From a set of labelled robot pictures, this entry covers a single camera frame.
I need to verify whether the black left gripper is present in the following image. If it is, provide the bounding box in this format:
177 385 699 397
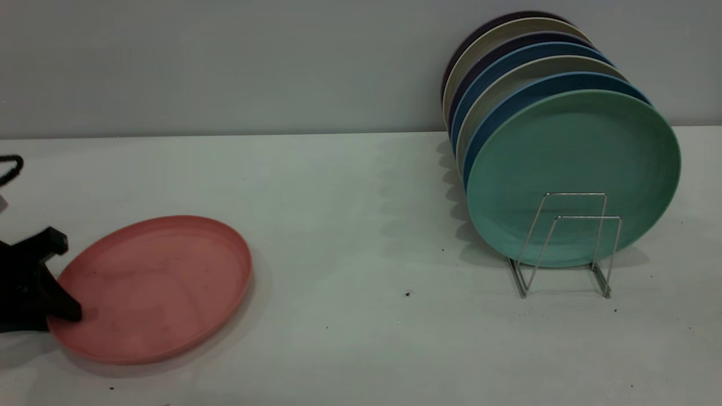
0 227 82 333

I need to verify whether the pink round plate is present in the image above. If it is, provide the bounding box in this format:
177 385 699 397
47 215 253 365

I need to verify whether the dark purple round plate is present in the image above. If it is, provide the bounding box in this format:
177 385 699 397
442 10 570 108

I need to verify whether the dark navy round plate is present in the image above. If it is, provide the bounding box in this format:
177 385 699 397
450 32 593 133

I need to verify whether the beige round plate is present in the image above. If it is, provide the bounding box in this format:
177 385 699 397
443 17 593 130
456 55 629 170

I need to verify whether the blue round plate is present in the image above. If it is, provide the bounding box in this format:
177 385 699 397
463 72 652 189
451 42 613 153

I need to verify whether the green round plate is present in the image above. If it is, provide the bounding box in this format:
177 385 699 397
466 89 681 268

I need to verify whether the black braided cable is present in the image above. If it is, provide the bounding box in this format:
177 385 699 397
0 155 24 187

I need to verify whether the silver wire plate rack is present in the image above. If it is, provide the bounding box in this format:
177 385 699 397
508 192 623 299

